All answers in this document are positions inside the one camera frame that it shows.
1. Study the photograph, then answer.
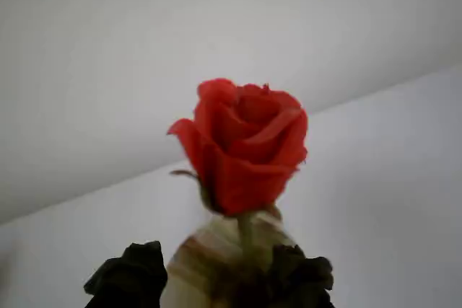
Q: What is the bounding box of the red rose with green stem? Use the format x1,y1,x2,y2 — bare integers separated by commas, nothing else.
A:
166,77,309,273

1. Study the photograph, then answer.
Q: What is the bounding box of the cream marble onyx vase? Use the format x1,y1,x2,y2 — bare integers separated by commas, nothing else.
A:
158,210,300,308

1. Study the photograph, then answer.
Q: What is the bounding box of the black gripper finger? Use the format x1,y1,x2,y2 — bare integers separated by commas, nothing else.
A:
83,240,169,308
269,244,335,308

